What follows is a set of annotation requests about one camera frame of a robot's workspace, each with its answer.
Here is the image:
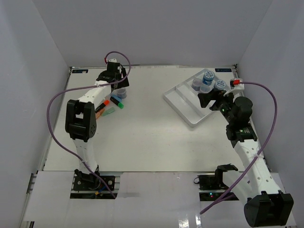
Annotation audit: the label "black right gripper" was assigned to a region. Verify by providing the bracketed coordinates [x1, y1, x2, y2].
[198, 89, 238, 124]

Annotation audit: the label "clear jar blue clips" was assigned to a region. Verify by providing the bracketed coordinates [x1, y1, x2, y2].
[116, 88, 127, 99]

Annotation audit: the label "blue-white labelled slime jar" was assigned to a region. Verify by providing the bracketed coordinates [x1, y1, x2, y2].
[202, 70, 215, 86]

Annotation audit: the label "clear jar of clips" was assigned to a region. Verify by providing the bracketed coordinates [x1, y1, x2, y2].
[191, 78, 202, 91]

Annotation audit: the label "green cap black highlighter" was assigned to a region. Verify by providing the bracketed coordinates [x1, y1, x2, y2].
[110, 97, 124, 109]

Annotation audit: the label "clear jar dark clips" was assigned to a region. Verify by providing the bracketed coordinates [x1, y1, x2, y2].
[199, 84, 212, 94]

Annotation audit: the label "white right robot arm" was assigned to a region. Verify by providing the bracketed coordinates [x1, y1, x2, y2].
[198, 89, 294, 228]

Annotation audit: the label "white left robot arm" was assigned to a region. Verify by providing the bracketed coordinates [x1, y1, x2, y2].
[65, 58, 126, 190]

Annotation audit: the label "white compartment tray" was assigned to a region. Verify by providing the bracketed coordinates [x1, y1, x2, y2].
[162, 68, 236, 128]

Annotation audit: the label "orange cap black highlighter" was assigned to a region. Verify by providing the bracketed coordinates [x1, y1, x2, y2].
[95, 100, 110, 113]

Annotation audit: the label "blue label sticker right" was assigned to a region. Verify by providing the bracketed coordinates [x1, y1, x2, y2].
[215, 68, 232, 73]

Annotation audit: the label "blue label sticker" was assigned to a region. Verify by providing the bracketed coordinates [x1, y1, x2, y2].
[72, 69, 88, 74]
[215, 68, 232, 73]

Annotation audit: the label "blue label sticker left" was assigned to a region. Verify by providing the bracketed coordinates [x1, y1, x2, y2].
[72, 69, 88, 74]

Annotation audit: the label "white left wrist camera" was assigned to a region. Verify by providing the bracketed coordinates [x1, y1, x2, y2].
[104, 57, 118, 64]

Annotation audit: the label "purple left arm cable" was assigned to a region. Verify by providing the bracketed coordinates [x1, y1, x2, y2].
[47, 51, 132, 199]

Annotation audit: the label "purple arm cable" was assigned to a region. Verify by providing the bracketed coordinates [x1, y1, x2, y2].
[47, 51, 132, 199]
[200, 81, 278, 215]

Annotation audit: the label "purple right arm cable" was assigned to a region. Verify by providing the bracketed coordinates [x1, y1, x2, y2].
[200, 81, 278, 215]

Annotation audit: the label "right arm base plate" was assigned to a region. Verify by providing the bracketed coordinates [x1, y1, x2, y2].
[193, 164, 238, 190]

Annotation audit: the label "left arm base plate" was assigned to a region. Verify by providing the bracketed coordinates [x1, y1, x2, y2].
[72, 174, 115, 191]

